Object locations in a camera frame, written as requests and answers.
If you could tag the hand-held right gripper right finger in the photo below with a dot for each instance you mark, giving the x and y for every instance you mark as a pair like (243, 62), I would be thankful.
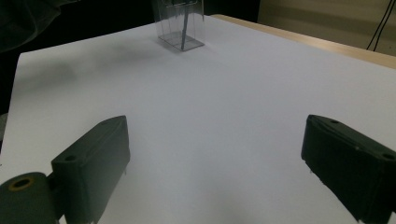
(351, 165)

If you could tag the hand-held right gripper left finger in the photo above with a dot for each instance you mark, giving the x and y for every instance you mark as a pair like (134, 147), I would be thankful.
(90, 168)

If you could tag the clear acrylic pen holder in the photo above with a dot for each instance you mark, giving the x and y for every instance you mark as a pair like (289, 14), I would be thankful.
(174, 34)

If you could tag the wooden table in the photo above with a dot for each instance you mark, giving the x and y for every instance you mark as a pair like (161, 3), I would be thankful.
(311, 42)

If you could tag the white table cover sheet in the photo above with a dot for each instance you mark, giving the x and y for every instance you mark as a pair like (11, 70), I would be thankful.
(218, 109)

